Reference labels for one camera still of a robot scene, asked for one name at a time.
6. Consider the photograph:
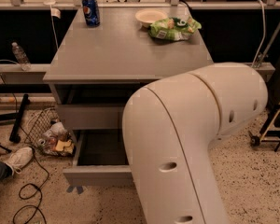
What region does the grey drawer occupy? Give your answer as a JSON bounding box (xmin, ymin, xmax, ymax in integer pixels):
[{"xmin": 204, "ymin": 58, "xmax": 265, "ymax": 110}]
[
  {"xmin": 55, "ymin": 105, "xmax": 123, "ymax": 130},
  {"xmin": 63, "ymin": 129, "xmax": 133, "ymax": 187}
]

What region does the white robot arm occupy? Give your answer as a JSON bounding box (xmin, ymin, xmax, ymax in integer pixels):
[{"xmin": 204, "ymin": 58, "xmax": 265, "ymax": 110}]
[{"xmin": 122, "ymin": 63, "xmax": 268, "ymax": 224}]

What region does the grey drawer cabinet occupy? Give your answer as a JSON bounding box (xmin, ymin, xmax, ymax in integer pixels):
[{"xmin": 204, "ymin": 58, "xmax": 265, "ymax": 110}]
[{"xmin": 42, "ymin": 6, "xmax": 215, "ymax": 142}]

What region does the grey top drawer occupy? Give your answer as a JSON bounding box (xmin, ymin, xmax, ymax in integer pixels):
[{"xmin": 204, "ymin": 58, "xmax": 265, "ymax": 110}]
[{"xmin": 55, "ymin": 105, "xmax": 123, "ymax": 130}]

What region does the green chip bag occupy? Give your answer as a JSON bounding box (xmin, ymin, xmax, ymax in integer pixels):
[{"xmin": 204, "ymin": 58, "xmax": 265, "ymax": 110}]
[{"xmin": 148, "ymin": 16, "xmax": 202, "ymax": 41}]

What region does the white paper bowl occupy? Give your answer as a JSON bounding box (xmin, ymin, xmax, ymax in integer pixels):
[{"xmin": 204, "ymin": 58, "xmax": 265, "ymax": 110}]
[{"xmin": 135, "ymin": 8, "xmax": 168, "ymax": 28}]

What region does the blue Pepsi can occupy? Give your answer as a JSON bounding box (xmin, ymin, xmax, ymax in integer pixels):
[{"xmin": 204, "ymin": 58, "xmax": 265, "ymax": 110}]
[{"xmin": 82, "ymin": 0, "xmax": 100, "ymax": 27}]

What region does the blue tape X mark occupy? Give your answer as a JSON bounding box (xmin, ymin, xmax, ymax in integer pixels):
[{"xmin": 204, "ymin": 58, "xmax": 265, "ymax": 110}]
[{"xmin": 66, "ymin": 186, "xmax": 84, "ymax": 194}]

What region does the clear plastic water bottle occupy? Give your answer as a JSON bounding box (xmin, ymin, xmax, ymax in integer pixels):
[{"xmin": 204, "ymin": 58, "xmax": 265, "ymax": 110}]
[{"xmin": 12, "ymin": 42, "xmax": 31, "ymax": 71}]

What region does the black stand leg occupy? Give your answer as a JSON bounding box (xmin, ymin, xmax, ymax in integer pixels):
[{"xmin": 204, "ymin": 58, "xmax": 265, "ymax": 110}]
[{"xmin": 0, "ymin": 94, "xmax": 30, "ymax": 144}]

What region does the white sneaker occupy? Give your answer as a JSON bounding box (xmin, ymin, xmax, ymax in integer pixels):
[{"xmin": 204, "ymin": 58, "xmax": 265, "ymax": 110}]
[{"xmin": 5, "ymin": 147, "xmax": 34, "ymax": 174}]

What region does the yellow wheeled cart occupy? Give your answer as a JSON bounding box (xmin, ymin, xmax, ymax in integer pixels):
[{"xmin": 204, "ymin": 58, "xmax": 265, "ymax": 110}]
[{"xmin": 248, "ymin": 102, "xmax": 280, "ymax": 151}]

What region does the wire basket with trash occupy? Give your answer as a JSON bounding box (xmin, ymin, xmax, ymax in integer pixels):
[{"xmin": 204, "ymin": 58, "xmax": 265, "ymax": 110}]
[{"xmin": 24, "ymin": 107, "xmax": 75, "ymax": 157}]

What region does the black floor cable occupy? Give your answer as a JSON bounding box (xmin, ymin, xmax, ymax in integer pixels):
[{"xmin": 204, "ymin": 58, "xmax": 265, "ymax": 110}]
[{"xmin": 0, "ymin": 59, "xmax": 50, "ymax": 224}]

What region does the white hanging cable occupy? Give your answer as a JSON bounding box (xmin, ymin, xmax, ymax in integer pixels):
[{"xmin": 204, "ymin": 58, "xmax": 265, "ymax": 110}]
[{"xmin": 251, "ymin": 0, "xmax": 268, "ymax": 69}]

